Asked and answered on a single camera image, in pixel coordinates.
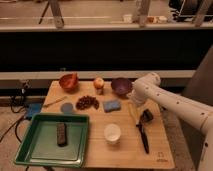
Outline dark rectangular block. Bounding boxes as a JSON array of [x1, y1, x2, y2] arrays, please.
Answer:
[[57, 123, 67, 146]]

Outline yellow banana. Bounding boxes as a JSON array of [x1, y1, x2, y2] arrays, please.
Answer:
[[128, 103, 138, 125]]

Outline purple bowl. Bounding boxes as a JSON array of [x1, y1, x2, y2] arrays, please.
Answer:
[[111, 77, 132, 96]]

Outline blue sponge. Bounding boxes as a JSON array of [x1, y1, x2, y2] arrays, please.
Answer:
[[103, 100, 121, 112]]

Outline wooden spoon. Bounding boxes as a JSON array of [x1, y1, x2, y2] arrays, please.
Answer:
[[43, 96, 67, 108]]

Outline blue box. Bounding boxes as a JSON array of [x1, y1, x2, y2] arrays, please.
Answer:
[[26, 103, 42, 119]]

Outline small dark object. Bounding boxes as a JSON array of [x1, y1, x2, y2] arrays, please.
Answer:
[[141, 109, 154, 122]]

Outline orange bowl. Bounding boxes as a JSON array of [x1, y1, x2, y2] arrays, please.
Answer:
[[59, 73, 78, 91]]

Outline green plastic tray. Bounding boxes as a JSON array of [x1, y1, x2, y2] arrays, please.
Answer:
[[14, 113, 89, 168]]

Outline black cables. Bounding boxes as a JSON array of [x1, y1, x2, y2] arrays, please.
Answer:
[[0, 81, 32, 144]]

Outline red yellow apple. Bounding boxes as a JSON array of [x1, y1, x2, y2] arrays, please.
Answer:
[[93, 77, 104, 89]]

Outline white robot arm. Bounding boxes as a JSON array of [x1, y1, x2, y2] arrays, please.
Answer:
[[128, 72, 213, 171]]

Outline white cup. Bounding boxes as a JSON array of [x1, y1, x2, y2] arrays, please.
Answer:
[[104, 124, 121, 144]]

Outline wooden cutting board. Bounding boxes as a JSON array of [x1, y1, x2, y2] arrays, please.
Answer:
[[42, 81, 175, 169]]

